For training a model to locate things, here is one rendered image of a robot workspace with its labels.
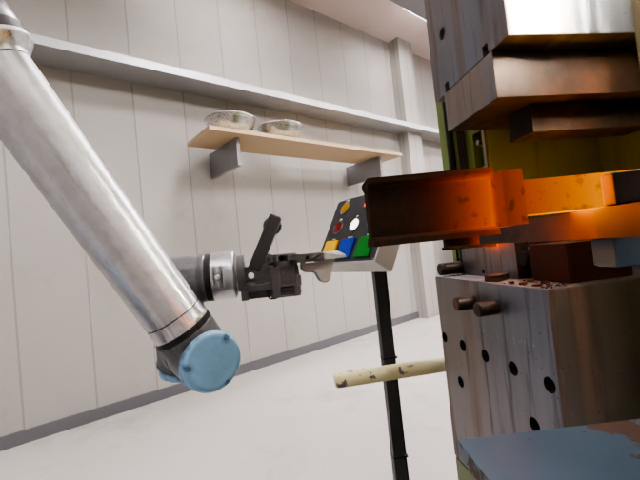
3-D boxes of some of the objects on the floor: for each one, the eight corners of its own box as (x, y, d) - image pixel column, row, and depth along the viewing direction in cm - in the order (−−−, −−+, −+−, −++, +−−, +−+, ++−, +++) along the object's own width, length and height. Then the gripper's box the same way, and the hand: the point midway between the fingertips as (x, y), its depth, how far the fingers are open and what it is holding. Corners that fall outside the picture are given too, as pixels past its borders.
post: (401, 531, 129) (370, 226, 133) (397, 523, 133) (366, 227, 137) (412, 529, 130) (380, 225, 133) (408, 521, 134) (376, 226, 137)
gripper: (242, 297, 75) (344, 286, 78) (238, 303, 66) (353, 290, 69) (238, 255, 76) (339, 246, 79) (234, 255, 67) (349, 244, 70)
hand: (338, 252), depth 74 cm, fingers closed
